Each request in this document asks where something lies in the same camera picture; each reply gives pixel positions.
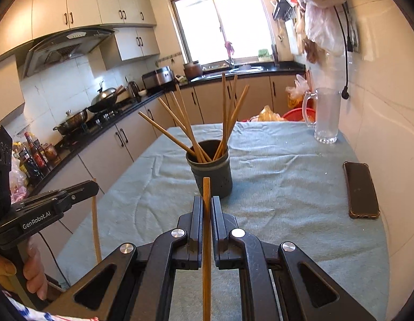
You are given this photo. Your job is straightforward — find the black wok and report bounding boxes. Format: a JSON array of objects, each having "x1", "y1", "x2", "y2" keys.
[{"x1": 87, "y1": 82, "x2": 125, "y2": 113}]

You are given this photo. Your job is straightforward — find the striped clothing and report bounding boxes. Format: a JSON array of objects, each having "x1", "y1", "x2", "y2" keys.
[{"x1": 0, "y1": 288, "x2": 100, "y2": 321}]

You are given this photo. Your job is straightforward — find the pink and white plastic bag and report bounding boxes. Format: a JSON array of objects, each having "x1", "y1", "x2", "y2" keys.
[{"x1": 8, "y1": 160, "x2": 29, "y2": 202}]

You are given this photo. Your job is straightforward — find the wooden chopstick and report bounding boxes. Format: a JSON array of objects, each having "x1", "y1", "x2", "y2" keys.
[
  {"x1": 202, "y1": 177, "x2": 212, "y2": 321},
  {"x1": 91, "y1": 178, "x2": 103, "y2": 265}
]

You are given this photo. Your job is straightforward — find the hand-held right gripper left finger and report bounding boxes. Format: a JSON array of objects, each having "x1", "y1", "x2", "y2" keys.
[{"x1": 43, "y1": 196, "x2": 204, "y2": 321}]

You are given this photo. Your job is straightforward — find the yellow plastic bag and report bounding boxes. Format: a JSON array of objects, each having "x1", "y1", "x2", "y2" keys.
[{"x1": 257, "y1": 105, "x2": 288, "y2": 123}]

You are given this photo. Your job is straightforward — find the phone in dark case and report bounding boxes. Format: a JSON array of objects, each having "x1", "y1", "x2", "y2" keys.
[{"x1": 343, "y1": 161, "x2": 380, "y2": 219}]

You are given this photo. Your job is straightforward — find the sink faucet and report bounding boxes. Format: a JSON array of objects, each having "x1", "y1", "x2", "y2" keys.
[{"x1": 223, "y1": 42, "x2": 236, "y2": 69}]

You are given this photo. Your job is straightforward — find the dark grey chopstick holder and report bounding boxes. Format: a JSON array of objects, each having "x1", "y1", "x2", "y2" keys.
[{"x1": 186, "y1": 140, "x2": 233, "y2": 198}]

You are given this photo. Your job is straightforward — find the range hood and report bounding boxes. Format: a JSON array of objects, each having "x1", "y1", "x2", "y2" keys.
[{"x1": 22, "y1": 28, "x2": 115, "y2": 78}]

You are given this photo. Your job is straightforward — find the brown clay pot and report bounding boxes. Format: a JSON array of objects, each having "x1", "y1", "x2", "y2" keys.
[{"x1": 183, "y1": 61, "x2": 203, "y2": 80}]

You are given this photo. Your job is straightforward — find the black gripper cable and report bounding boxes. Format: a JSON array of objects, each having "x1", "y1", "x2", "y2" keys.
[{"x1": 38, "y1": 231, "x2": 65, "y2": 290}]

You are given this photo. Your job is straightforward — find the black wall rack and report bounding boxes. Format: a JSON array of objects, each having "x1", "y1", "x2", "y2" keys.
[{"x1": 272, "y1": 0, "x2": 292, "y2": 21}]

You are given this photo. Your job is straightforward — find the orange and white plastic bag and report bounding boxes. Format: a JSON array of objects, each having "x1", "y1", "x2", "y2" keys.
[{"x1": 286, "y1": 74, "x2": 311, "y2": 109}]

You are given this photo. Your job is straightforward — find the clear glass pitcher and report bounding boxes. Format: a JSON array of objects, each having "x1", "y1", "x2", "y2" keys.
[{"x1": 301, "y1": 87, "x2": 342, "y2": 144}]

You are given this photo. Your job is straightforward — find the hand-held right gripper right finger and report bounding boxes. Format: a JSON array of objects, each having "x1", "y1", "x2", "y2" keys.
[{"x1": 211, "y1": 196, "x2": 376, "y2": 321}]

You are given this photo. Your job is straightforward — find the beige wall cabinets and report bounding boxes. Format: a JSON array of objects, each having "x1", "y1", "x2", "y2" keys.
[{"x1": 0, "y1": 0, "x2": 161, "y2": 71}]

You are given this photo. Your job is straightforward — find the black power cable with plug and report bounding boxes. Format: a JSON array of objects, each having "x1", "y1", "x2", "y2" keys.
[{"x1": 333, "y1": 2, "x2": 350, "y2": 101}]

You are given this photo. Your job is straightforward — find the group of sauce bottles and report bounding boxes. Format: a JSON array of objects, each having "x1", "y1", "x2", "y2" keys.
[{"x1": 11, "y1": 132, "x2": 59, "y2": 178}]

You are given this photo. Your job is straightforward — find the white hanging plastic bag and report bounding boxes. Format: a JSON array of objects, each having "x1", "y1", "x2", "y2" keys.
[{"x1": 304, "y1": 3, "x2": 346, "y2": 56}]

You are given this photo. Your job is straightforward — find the kitchen window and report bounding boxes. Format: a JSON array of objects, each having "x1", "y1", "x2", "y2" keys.
[{"x1": 162, "y1": 0, "x2": 281, "y2": 67}]

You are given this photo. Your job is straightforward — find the gas stove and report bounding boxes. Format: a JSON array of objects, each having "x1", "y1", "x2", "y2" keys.
[{"x1": 60, "y1": 105, "x2": 136, "y2": 143}]

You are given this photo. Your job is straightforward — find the group of wooden chopsticks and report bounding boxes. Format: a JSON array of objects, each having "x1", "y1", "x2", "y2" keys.
[{"x1": 138, "y1": 72, "x2": 250, "y2": 164}]

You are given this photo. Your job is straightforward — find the steel cooking pot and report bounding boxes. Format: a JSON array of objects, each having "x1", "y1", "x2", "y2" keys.
[{"x1": 53, "y1": 109, "x2": 89, "y2": 135}]

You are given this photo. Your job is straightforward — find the person's left hand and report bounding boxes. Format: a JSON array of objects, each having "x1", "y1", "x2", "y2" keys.
[{"x1": 0, "y1": 237, "x2": 49, "y2": 302}]

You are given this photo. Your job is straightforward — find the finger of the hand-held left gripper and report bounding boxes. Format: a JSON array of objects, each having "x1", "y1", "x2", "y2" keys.
[{"x1": 13, "y1": 180, "x2": 100, "y2": 219}]

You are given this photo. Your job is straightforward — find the red plastic basin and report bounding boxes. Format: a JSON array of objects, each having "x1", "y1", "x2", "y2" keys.
[{"x1": 282, "y1": 108, "x2": 317, "y2": 123}]

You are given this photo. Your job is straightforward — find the steel rice cooker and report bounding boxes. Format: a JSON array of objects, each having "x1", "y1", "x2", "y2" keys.
[{"x1": 142, "y1": 66, "x2": 175, "y2": 90}]

